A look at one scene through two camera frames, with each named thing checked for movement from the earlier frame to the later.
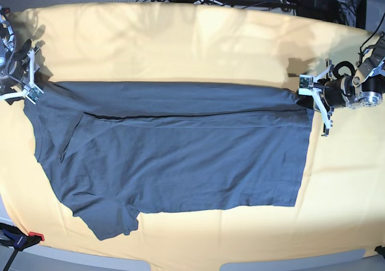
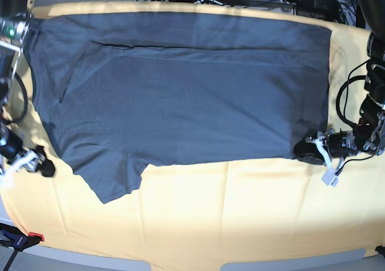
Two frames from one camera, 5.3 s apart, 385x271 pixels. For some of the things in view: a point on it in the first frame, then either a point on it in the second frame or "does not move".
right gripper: (331, 92) -> (337, 144)
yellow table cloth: (341, 206) does not move
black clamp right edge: (380, 250) does not move
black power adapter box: (313, 6) does not move
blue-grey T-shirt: (116, 149) -> (119, 93)
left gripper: (21, 68) -> (14, 157)
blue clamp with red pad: (15, 239) does not move
